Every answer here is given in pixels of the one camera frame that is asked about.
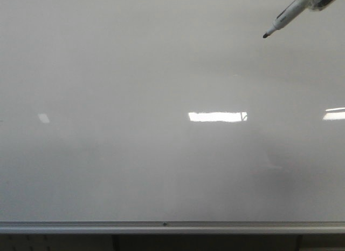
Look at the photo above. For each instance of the white black-tipped whiteboard marker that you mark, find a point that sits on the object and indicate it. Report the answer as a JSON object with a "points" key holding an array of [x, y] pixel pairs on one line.
{"points": [[292, 11]]}

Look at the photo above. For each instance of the white whiteboard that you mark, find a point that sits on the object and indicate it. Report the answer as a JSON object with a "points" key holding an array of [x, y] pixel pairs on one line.
{"points": [[170, 110]]}

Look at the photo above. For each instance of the dark pegboard panel below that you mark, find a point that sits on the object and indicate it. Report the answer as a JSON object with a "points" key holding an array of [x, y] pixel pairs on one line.
{"points": [[171, 242]]}

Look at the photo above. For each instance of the aluminium whiteboard tray rail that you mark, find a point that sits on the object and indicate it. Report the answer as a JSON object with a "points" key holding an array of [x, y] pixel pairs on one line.
{"points": [[172, 227]]}

